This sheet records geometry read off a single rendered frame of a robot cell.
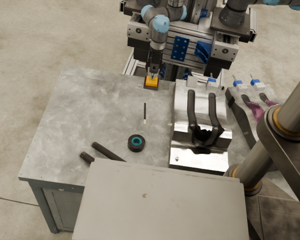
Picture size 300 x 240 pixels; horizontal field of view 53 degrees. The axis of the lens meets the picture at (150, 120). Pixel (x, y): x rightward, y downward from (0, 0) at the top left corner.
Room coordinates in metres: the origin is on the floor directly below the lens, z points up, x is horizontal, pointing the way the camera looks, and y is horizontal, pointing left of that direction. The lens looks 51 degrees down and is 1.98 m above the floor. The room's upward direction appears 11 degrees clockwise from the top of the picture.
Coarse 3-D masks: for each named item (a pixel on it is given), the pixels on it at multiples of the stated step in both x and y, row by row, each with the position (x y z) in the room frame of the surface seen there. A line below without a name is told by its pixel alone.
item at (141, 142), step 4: (132, 136) 0.80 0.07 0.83; (136, 136) 0.80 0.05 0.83; (140, 136) 0.81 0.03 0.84; (128, 140) 0.77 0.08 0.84; (132, 140) 0.78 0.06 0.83; (136, 140) 0.79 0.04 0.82; (140, 140) 0.78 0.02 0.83; (144, 140) 0.79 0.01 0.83; (128, 144) 0.76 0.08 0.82; (132, 144) 0.76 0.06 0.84; (136, 144) 0.76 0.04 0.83; (140, 144) 0.76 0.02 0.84; (144, 144) 0.77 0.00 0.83; (132, 148) 0.74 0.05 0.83; (136, 148) 0.74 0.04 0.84; (140, 148) 0.75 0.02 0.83
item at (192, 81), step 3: (189, 78) 1.16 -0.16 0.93; (192, 78) 1.16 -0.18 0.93; (195, 78) 1.16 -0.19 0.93; (189, 81) 1.15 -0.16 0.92; (192, 81) 1.15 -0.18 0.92; (195, 81) 1.15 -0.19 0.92; (189, 84) 1.14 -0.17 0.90; (192, 84) 1.14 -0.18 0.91; (195, 84) 1.14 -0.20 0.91; (192, 87) 1.13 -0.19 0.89; (195, 87) 1.13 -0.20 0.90
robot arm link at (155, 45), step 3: (150, 39) 1.21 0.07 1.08; (150, 42) 1.20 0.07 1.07; (153, 42) 1.18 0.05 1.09; (165, 42) 1.20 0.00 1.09; (150, 45) 1.19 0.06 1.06; (153, 45) 1.18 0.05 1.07; (156, 45) 1.17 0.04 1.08; (159, 45) 1.17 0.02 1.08; (162, 45) 1.18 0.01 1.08; (153, 48) 1.18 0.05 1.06; (156, 48) 1.17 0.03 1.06; (159, 48) 1.18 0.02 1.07; (162, 48) 1.19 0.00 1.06
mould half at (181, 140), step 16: (176, 80) 1.16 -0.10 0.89; (176, 96) 1.05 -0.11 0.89; (208, 96) 1.09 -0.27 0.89; (224, 96) 1.11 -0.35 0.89; (176, 112) 0.94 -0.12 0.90; (208, 112) 0.99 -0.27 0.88; (224, 112) 1.01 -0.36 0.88; (176, 128) 0.82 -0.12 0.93; (208, 128) 0.85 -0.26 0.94; (224, 128) 0.87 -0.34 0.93; (176, 144) 0.78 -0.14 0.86; (192, 144) 0.80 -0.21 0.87; (224, 144) 0.81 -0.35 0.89; (176, 160) 0.70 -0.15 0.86; (192, 160) 0.71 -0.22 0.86; (208, 160) 0.73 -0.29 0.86; (224, 160) 0.74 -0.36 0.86
